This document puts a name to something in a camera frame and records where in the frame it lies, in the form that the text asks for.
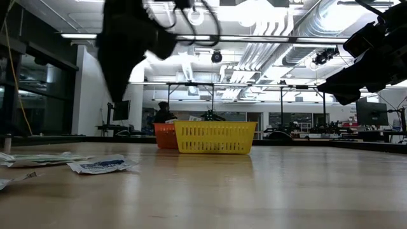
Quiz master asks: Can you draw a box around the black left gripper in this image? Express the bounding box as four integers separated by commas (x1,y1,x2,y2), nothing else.
97,18,178,102

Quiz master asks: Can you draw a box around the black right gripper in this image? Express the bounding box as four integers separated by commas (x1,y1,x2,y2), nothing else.
317,27,407,106

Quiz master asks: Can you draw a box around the black computer monitor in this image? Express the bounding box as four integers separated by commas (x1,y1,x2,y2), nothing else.
355,101,390,127
113,99,132,122

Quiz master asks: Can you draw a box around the person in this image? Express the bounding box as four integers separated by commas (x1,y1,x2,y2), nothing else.
154,101,177,124

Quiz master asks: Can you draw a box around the black metal gantry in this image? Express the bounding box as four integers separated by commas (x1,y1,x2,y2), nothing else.
127,81,328,122

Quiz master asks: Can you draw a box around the orange plastic basket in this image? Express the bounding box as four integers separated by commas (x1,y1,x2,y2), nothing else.
153,123,179,149

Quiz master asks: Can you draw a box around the black overhead crossbeam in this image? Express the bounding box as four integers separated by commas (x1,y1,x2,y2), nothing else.
60,32,349,45

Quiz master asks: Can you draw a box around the yellow plastic basket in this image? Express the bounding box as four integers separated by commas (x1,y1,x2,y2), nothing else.
174,120,258,155

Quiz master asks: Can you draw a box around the black ceiling camera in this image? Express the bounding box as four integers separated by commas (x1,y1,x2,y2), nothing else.
210,50,224,64
313,46,340,66

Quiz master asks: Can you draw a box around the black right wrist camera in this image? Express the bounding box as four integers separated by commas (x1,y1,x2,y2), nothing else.
342,21,384,59

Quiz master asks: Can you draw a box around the black aluminium table frame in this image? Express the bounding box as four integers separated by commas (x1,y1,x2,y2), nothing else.
0,135,407,154

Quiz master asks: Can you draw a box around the white ring lamp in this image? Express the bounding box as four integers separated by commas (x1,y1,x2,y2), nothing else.
186,8,205,27

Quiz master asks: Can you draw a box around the yellow hanging cable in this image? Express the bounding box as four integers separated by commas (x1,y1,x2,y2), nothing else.
2,18,33,136

